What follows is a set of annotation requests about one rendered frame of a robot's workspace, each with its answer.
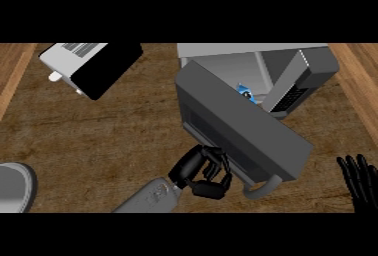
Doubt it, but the dark grey microwave door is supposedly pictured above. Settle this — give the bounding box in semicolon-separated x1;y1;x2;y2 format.
174;59;314;201

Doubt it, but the grey microwave body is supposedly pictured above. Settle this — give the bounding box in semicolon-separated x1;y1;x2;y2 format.
175;43;341;120

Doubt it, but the blue milk carton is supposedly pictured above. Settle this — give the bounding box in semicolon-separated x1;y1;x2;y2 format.
234;83;258;104

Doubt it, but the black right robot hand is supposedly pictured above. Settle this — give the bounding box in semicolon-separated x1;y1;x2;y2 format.
335;153;378;214

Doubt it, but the white and black toaster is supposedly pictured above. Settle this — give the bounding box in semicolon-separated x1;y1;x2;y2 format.
38;43;144;101

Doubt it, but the grey round pot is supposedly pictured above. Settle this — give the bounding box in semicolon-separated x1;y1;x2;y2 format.
0;162;39;214

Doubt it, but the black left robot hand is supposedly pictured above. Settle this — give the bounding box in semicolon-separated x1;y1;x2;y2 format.
166;144;233;201

